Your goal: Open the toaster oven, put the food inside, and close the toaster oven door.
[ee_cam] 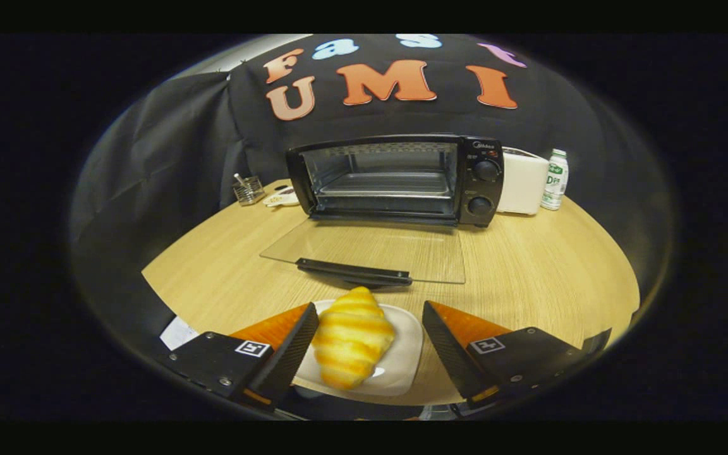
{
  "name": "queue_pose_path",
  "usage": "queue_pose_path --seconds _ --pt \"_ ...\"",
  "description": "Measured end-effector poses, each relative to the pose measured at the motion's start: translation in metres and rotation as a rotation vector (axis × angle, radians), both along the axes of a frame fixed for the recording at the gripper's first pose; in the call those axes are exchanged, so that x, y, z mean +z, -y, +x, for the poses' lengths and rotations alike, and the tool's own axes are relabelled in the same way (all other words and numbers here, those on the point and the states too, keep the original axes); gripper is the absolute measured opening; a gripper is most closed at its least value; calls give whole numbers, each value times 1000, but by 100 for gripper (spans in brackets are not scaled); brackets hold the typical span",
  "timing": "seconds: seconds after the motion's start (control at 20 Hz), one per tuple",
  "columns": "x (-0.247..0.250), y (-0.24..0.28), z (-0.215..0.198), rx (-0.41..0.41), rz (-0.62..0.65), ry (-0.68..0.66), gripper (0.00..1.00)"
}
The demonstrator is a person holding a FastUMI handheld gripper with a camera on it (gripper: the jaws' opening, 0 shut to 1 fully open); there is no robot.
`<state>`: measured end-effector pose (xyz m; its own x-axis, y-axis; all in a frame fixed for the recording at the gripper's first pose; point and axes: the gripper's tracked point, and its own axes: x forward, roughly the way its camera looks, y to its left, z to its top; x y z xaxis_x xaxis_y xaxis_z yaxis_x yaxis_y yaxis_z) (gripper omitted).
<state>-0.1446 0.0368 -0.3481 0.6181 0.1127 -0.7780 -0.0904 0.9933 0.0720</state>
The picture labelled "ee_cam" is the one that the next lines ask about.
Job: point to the black toaster oven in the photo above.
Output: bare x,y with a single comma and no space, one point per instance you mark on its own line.
481,189

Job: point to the small white dish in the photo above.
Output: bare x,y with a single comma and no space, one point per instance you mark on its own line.
280,199

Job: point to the golden croissant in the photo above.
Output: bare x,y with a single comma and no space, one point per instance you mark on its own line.
351,338

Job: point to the white paper sheet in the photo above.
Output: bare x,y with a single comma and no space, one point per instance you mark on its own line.
179,333

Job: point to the black backdrop cloth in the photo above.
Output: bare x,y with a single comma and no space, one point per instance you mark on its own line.
168,158

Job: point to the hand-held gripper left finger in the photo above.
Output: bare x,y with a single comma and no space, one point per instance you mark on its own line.
291,354

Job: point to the white green-label drink bottle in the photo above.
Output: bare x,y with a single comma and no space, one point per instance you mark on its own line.
554,183

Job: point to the white square plate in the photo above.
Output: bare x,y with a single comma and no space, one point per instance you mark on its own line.
405,354

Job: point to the white bread toaster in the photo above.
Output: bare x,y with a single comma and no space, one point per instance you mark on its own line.
522,183

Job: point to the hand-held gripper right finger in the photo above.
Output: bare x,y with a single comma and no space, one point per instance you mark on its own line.
449,354

